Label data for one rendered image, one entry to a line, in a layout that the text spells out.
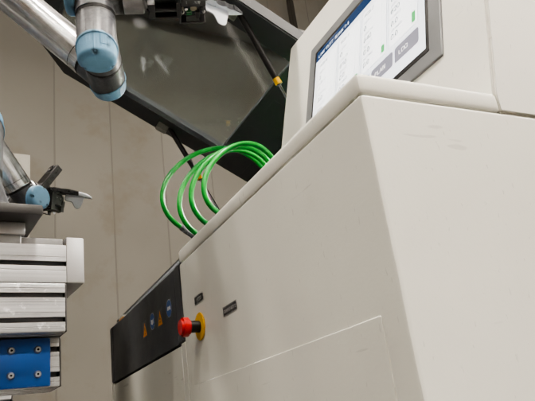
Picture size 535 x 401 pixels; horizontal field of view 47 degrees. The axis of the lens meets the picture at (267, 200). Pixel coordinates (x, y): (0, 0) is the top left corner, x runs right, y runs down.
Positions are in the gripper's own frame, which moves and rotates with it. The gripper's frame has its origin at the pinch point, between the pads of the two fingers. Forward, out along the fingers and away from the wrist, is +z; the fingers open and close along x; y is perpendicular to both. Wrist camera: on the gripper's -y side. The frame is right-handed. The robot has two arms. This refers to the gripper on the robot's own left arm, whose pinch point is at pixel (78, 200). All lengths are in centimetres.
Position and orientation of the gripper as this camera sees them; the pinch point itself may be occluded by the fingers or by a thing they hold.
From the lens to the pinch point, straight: 230.5
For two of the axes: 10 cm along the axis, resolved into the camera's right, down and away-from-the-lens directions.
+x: 8.4, -1.6, -5.1
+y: 0.1, 9.6, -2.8
